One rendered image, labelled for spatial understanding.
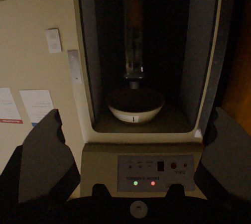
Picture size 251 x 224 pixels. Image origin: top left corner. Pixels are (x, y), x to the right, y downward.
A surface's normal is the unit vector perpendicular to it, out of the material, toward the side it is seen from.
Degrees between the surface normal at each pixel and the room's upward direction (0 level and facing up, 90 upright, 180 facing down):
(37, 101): 90
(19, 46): 90
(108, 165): 135
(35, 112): 90
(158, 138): 90
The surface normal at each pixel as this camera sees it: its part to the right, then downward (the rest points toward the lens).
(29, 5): -0.04, 0.45
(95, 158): -0.05, -0.32
